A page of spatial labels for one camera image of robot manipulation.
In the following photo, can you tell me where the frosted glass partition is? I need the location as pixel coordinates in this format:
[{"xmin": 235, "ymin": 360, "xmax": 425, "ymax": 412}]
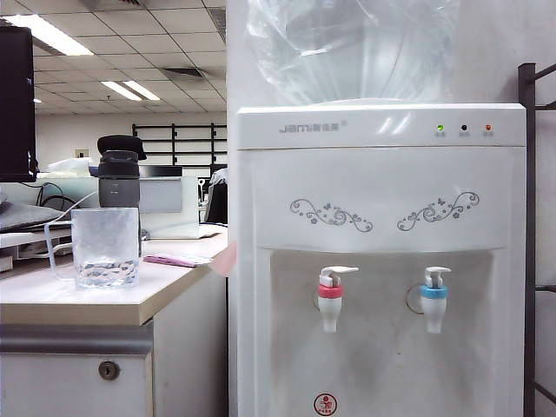
[{"xmin": 138, "ymin": 175, "xmax": 202, "ymax": 239}]

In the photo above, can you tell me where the black cap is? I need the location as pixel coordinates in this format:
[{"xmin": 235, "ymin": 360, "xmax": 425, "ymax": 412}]
[{"xmin": 96, "ymin": 134, "xmax": 148, "ymax": 162}]

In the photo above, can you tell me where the white desk drawer cabinet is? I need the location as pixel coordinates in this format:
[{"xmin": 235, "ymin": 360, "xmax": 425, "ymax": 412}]
[{"xmin": 0, "ymin": 319, "xmax": 229, "ymax": 417}]

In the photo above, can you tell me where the white desk tray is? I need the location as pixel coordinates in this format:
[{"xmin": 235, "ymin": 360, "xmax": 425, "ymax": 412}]
[{"xmin": 0, "ymin": 232, "xmax": 75, "ymax": 273}]

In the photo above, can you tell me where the white cable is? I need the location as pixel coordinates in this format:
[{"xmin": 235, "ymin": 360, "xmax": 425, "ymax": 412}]
[{"xmin": 43, "ymin": 189, "xmax": 101, "ymax": 227}]

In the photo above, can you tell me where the long ceiling light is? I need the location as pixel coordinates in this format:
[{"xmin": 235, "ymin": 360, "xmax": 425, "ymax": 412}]
[
  {"xmin": 100, "ymin": 80, "xmax": 162, "ymax": 102},
  {"xmin": 0, "ymin": 15, "xmax": 95, "ymax": 56}
]

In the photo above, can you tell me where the dark metal rack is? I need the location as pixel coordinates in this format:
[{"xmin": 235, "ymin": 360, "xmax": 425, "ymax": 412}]
[{"xmin": 517, "ymin": 63, "xmax": 556, "ymax": 417}]

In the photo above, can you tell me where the black background monitor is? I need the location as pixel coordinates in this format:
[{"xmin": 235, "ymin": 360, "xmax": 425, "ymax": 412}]
[{"xmin": 138, "ymin": 164, "xmax": 183, "ymax": 179}]

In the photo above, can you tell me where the pink paper sheet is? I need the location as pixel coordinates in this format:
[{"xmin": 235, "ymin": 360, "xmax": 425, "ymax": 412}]
[{"xmin": 142, "ymin": 254, "xmax": 214, "ymax": 268}]

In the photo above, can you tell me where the grey sports bottle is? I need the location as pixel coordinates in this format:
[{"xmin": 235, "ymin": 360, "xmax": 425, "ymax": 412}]
[{"xmin": 97, "ymin": 149, "xmax": 141, "ymax": 209}]

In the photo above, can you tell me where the blue collar water tap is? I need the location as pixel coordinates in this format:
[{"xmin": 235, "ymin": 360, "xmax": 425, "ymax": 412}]
[{"xmin": 419, "ymin": 266, "xmax": 453, "ymax": 334}]

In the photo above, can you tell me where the black background shelving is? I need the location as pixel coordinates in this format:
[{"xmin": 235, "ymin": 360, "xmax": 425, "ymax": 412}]
[{"xmin": 131, "ymin": 122, "xmax": 228, "ymax": 167}]

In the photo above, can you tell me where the ceiling air vent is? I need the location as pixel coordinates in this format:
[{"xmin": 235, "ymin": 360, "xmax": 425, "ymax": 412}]
[{"xmin": 162, "ymin": 67, "xmax": 205, "ymax": 82}]

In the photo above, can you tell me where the white water dispenser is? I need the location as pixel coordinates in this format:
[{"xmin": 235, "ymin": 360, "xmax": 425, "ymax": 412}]
[{"xmin": 236, "ymin": 103, "xmax": 527, "ymax": 417}]

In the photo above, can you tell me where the red collar water tap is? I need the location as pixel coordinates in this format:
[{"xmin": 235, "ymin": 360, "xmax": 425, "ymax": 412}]
[{"xmin": 315, "ymin": 265, "xmax": 360, "ymax": 334}]

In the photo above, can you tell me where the clear plastic mug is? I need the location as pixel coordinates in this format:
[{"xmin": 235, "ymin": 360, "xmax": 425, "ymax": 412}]
[{"xmin": 43, "ymin": 207, "xmax": 141, "ymax": 291}]

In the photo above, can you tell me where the grey cushion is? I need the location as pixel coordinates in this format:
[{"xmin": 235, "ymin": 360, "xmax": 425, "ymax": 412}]
[{"xmin": 0, "ymin": 200, "xmax": 73, "ymax": 235}]

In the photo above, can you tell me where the black jacket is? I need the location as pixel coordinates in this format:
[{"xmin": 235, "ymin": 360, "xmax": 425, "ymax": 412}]
[{"xmin": 203, "ymin": 168, "xmax": 229, "ymax": 226}]

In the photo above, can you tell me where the bagged water jug red label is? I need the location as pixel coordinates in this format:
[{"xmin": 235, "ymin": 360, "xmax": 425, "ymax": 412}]
[{"xmin": 247, "ymin": 0, "xmax": 462, "ymax": 107}]

